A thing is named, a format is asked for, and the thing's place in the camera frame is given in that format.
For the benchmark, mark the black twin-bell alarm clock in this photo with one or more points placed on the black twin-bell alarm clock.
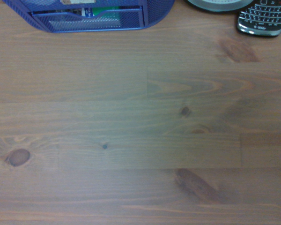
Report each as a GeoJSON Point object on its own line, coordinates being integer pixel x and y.
{"type": "Point", "coordinates": [219, 5]}

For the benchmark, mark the blue mesh desk organizer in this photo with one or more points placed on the blue mesh desk organizer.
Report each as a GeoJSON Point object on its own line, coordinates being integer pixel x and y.
{"type": "Point", "coordinates": [154, 14]}

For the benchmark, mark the black keypad mobile phone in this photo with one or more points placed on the black keypad mobile phone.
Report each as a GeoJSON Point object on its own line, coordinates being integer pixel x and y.
{"type": "Point", "coordinates": [262, 20]}

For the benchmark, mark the green paper in drawer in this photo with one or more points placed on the green paper in drawer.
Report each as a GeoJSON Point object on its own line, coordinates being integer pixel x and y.
{"type": "Point", "coordinates": [106, 12]}

